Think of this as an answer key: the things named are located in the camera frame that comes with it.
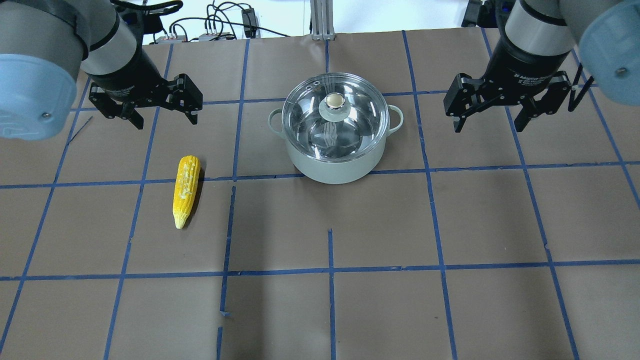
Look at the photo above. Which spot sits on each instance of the aluminium frame post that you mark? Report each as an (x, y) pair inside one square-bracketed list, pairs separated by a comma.
[(322, 20)]

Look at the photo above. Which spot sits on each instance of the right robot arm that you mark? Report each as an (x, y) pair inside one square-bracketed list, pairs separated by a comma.
[(549, 52)]

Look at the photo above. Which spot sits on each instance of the grey usb hub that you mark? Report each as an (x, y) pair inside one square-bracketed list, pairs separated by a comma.
[(170, 39), (208, 37)]

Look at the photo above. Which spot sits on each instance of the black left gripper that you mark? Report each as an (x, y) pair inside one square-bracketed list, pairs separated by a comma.
[(129, 71)]

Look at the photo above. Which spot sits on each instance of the brown paper table mat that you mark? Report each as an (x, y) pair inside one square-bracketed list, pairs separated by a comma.
[(483, 244)]

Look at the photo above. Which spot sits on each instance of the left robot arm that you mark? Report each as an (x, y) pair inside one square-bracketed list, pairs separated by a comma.
[(45, 44)]

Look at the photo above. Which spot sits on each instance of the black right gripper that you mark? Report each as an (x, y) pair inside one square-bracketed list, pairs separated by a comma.
[(525, 65)]

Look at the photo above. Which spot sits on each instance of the yellow corn cob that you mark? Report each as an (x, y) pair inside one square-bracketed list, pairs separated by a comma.
[(185, 189)]

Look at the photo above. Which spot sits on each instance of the glass pot lid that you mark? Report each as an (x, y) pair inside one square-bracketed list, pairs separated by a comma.
[(335, 117)]

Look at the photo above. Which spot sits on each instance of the pale green cooking pot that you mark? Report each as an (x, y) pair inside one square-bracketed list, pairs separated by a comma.
[(336, 173)]

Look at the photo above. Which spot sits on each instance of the black power adapter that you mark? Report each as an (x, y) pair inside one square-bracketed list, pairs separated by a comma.
[(250, 23)]

